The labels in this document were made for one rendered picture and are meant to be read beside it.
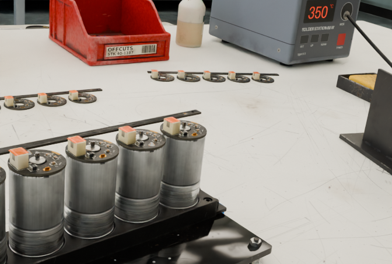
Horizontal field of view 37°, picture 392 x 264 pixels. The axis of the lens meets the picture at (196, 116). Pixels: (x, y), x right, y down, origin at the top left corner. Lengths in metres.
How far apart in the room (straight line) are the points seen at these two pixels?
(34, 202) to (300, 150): 0.26
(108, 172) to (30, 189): 0.04
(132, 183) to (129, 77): 0.31
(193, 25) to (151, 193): 0.46
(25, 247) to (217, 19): 0.55
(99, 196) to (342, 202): 0.18
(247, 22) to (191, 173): 0.44
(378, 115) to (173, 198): 0.22
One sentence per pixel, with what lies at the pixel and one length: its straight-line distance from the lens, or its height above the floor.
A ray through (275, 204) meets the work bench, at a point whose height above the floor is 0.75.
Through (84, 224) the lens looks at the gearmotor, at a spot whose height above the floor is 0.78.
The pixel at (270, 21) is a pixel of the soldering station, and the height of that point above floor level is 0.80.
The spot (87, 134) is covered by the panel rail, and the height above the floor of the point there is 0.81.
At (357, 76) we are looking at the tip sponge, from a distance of 0.66.
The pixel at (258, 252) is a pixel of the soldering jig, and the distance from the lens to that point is 0.31.
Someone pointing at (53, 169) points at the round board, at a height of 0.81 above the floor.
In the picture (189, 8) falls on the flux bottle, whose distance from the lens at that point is 0.73.
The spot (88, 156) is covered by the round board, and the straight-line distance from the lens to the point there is 0.27.
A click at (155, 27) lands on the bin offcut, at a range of 0.69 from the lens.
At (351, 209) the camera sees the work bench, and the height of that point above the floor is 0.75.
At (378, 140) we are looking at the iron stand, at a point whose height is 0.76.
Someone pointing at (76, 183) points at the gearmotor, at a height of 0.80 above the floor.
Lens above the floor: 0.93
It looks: 21 degrees down
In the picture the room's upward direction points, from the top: 6 degrees clockwise
